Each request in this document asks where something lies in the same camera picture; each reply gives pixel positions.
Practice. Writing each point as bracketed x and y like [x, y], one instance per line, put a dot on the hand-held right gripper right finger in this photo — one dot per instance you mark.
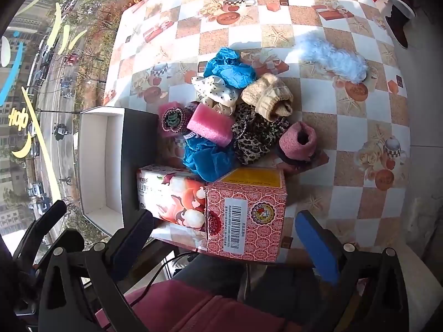
[316, 245]

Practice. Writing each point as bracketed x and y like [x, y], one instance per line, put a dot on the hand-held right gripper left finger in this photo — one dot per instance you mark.
[133, 245]

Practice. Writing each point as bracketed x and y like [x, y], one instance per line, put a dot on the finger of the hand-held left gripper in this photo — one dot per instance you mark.
[72, 238]
[45, 223]

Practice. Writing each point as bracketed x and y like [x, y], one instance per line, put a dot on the white cardboard storage box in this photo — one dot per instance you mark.
[103, 166]

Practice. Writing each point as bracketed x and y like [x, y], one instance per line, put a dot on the pink foam block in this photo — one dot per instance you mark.
[213, 124]
[297, 141]

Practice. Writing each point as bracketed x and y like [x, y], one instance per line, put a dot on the beige knitted sock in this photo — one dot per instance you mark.
[266, 98]

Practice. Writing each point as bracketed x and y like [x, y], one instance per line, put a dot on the light blue fluffy cloth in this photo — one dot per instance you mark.
[332, 57]

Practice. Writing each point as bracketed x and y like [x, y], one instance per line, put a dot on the floral tissue pack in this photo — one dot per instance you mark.
[173, 193]

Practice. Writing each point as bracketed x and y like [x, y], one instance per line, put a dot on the yellow crescent window decal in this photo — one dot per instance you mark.
[22, 150]

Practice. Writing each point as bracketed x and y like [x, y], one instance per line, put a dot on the red patterned carton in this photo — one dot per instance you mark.
[245, 214]

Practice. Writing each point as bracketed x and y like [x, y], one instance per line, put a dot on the person's jeans leg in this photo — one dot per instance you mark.
[211, 276]

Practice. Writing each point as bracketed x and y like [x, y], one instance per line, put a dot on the person's pink jacket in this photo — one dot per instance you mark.
[193, 307]

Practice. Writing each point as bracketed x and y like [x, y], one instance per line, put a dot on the long yellow window decal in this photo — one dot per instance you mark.
[39, 135]

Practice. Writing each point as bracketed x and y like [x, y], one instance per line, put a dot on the checkered tablecloth table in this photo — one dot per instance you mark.
[346, 138]

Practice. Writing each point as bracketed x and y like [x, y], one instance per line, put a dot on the leopard print cloth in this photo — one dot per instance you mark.
[258, 136]

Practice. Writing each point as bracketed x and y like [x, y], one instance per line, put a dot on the dark knitted hat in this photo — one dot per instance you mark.
[173, 121]

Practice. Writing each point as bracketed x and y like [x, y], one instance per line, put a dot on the blue window decal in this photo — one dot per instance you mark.
[12, 76]

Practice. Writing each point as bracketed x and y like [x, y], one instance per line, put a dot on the white polka dot scrunchie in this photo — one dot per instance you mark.
[213, 90]

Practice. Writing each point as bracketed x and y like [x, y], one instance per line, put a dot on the dark red slipper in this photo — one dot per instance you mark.
[398, 17]

